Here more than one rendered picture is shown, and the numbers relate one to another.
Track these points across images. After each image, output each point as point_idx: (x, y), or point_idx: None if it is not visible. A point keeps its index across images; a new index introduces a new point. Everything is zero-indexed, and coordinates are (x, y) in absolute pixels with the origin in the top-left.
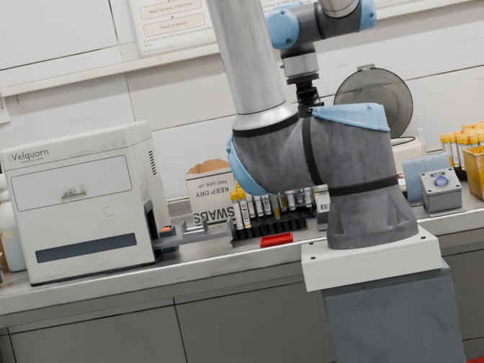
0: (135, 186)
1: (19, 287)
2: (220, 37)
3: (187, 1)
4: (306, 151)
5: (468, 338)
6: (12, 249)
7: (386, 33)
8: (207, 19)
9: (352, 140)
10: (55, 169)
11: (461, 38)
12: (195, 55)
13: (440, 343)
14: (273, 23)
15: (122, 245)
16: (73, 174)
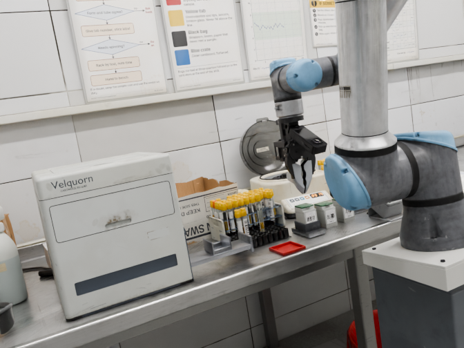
0: (177, 210)
1: (47, 324)
2: (358, 65)
3: (128, 59)
4: (413, 169)
5: (312, 302)
6: (6, 283)
7: (265, 97)
8: (143, 76)
9: (447, 159)
10: (100, 197)
11: (307, 104)
12: (137, 103)
13: None
14: (305, 69)
15: (163, 266)
16: (119, 201)
